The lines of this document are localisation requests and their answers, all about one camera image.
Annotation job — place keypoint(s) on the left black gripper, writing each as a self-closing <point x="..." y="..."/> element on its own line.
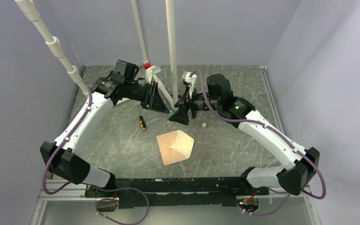
<point x="153" y="100"/>

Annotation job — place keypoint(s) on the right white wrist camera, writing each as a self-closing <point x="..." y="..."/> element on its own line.
<point x="189" y="79"/>

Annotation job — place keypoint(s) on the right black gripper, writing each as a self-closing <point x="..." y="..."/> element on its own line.
<point x="181" y="115"/>

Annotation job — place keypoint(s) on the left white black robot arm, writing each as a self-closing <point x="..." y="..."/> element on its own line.
<point x="62" y="156"/>

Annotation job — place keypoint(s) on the white PVC pipe frame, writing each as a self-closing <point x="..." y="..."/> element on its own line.
<point x="103" y="30"/>

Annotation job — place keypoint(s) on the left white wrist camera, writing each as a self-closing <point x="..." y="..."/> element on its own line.
<point x="151" y="72"/>

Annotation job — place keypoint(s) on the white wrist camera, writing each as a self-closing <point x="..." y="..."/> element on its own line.
<point x="151" y="72"/>
<point x="189" y="79"/>

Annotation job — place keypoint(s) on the yellow black screwdriver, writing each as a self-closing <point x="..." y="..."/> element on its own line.
<point x="141" y="120"/>

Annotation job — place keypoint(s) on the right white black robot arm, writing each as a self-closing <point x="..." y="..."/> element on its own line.
<point x="298" y="165"/>

